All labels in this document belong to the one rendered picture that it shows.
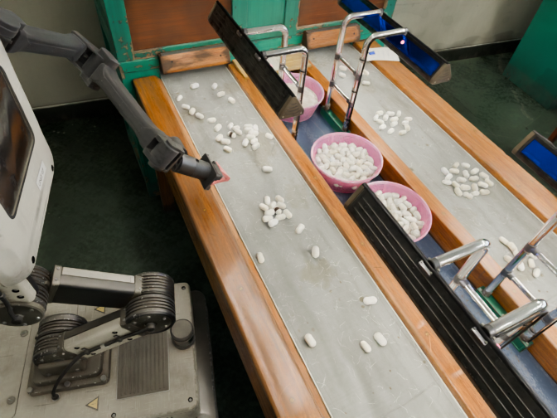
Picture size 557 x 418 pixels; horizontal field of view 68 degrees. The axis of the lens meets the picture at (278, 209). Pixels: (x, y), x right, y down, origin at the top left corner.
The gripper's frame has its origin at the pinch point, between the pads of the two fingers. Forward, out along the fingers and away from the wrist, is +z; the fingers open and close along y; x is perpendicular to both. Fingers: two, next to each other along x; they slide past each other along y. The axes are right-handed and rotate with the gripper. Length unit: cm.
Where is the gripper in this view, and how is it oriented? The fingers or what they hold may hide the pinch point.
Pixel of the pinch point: (226, 178)
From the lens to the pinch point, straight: 131.7
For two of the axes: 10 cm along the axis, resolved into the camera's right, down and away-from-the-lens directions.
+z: 6.4, 1.8, 7.5
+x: -6.4, 6.7, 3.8
